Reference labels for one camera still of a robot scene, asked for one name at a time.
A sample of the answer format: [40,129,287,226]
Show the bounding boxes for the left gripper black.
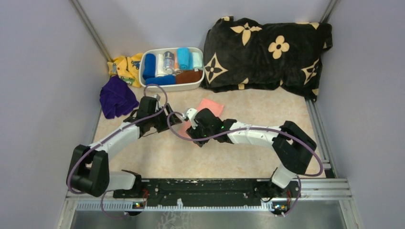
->
[149,103,182,133]

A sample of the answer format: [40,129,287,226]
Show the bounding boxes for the pink panda towel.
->
[178,98,224,138]

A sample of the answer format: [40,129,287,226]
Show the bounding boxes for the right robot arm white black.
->
[184,108,317,197]

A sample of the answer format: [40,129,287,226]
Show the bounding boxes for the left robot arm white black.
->
[66,96,182,198]

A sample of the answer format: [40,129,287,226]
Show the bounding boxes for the purple towel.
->
[99,75,139,119]

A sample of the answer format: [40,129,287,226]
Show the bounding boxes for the dark blue rolled towel lying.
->
[145,75,176,86]

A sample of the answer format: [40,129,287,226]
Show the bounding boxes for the white rolled towel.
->
[155,54,167,77]

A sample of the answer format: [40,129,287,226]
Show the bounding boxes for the white plastic bin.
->
[139,47,206,92]

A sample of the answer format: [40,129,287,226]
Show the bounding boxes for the dark blue rolled towel upright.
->
[142,53,156,80]

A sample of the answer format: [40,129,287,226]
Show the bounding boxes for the yellow patterned cloth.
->
[107,53,143,88]

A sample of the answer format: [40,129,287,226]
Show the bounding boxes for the orange rolled towel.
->
[174,59,182,75]

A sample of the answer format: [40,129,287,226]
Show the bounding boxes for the brown rolled towel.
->
[175,70,203,84]

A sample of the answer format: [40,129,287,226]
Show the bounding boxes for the grey blue rolled towel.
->
[163,51,175,74]

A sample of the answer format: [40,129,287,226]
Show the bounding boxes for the light blue rolled towel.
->
[177,47,191,70]

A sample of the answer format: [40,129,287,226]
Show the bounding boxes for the pale mint rolled towel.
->
[192,52,203,70]

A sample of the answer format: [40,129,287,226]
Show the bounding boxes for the black floral blanket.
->
[201,16,333,101]

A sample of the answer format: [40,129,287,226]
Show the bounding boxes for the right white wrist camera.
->
[185,108,198,129]

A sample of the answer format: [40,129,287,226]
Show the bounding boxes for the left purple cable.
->
[66,83,170,219]

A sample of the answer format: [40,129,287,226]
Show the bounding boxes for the purple cable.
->
[66,83,170,219]
[166,111,325,217]

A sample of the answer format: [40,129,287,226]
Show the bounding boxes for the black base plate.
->
[113,178,298,207]

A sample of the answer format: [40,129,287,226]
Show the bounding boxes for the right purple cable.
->
[166,111,325,217]

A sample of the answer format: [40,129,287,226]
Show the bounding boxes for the aluminium frame rail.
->
[57,178,363,229]

